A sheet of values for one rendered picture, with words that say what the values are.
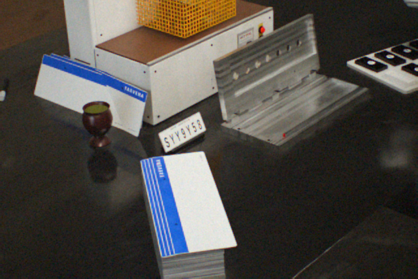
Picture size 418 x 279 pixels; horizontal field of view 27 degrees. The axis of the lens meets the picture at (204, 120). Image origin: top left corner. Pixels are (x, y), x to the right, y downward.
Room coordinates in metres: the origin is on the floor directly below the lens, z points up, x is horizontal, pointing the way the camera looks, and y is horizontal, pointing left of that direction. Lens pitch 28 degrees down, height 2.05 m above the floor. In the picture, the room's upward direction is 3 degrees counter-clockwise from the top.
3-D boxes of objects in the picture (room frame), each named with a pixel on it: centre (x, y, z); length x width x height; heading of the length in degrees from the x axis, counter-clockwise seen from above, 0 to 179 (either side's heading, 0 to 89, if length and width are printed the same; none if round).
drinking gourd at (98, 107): (2.08, 0.29, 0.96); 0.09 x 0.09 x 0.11
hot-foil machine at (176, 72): (2.56, 0.03, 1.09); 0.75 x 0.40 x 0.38; 137
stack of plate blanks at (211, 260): (1.61, 0.07, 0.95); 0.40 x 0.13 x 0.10; 9
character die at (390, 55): (2.52, -0.61, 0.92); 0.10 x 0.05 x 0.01; 30
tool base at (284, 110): (2.20, -0.27, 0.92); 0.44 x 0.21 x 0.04; 137
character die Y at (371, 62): (2.48, -0.54, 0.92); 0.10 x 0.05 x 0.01; 36
